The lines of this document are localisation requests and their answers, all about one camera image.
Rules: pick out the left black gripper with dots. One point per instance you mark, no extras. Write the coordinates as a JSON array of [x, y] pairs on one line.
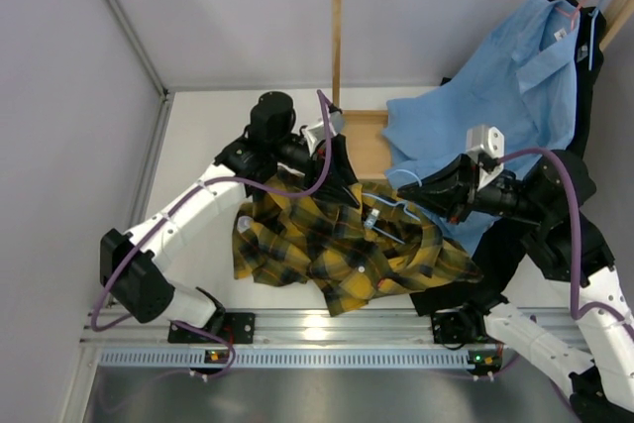
[[339, 179]]

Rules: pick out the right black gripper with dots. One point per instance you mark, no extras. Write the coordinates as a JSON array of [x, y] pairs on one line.
[[435, 191]]

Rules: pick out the light blue wire hanger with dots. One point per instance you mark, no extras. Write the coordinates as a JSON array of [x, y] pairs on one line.
[[370, 221]]

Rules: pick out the yellow black plaid shirt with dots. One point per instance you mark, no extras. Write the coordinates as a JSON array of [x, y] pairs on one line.
[[280, 240]]

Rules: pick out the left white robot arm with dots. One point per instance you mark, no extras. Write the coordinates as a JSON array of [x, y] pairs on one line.
[[272, 155]]

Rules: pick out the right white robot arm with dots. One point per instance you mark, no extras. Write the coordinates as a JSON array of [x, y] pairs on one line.
[[543, 192]]

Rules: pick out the light blue shirt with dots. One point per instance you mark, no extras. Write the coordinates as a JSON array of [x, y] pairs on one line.
[[521, 80]]

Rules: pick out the black garment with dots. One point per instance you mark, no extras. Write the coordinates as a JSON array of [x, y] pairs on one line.
[[499, 250]]

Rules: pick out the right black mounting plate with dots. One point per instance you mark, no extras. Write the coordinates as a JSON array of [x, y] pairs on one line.
[[454, 329]]

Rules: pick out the black mounting plate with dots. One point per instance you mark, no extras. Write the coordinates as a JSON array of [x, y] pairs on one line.
[[237, 328], [454, 329]]

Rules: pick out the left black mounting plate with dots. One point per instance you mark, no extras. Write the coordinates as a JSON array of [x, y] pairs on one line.
[[237, 328]]

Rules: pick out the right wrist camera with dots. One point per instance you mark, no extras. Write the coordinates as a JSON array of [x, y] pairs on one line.
[[486, 147]]

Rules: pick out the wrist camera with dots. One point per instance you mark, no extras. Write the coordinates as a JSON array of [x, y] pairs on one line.
[[315, 134], [486, 147]]

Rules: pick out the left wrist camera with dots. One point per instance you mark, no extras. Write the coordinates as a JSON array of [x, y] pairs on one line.
[[315, 134]]

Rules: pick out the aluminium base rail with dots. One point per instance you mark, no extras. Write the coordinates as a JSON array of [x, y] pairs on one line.
[[284, 327]]

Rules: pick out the blue wire hanger right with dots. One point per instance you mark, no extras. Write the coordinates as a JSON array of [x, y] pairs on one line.
[[592, 34]]

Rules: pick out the slotted cable duct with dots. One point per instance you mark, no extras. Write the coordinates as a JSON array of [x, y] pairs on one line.
[[248, 358]]

